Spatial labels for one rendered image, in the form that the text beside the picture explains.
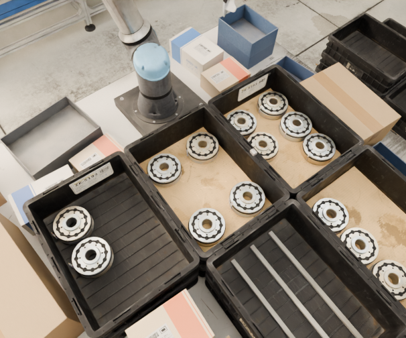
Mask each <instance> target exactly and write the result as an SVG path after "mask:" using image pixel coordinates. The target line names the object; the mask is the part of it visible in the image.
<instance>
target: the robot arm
mask: <svg viewBox="0 0 406 338"><path fill-rule="evenodd" d="M102 1H103V3H104V4H105V7H106V8H107V10H108V11H109V13H110V15H111V17H112V18H113V20H114V21H115V23H116V25H117V27H118V28H119V29H120V30H119V38H120V40H121V41H122V43H123V45H124V47H125V48H126V50H127V51H128V53H129V55H130V58H131V61H132V63H133V67H134V69H135V73H136V75H137V81H138V85H139V97H138V100H137V105H138V109H139V112H140V113H141V114H142V115H143V116H145V117H147V118H150V119H164V118H166V117H169V116H171V115H172V114H174V113H175V112H176V110H177V108H178V97H177V95H176V93H175V92H174V90H173V88H172V78H171V70H170V58H169V55H168V52H167V51H166V49H165V48H164V47H163V46H161V45H160V43H159V40H158V39H157V34H156V32H155V30H154V29H153V28H152V26H151V24H150V22H149V21H148V20H147V19H146V18H144V17H142V16H141V14H140V12H139V10H138V8H137V6H136V5H135V3H134V1H133V0H102ZM227 11H231V12H233V13H234V12H235V11H236V5H235V0H223V6H222V14H223V17H225V15H226V13H227Z"/></svg>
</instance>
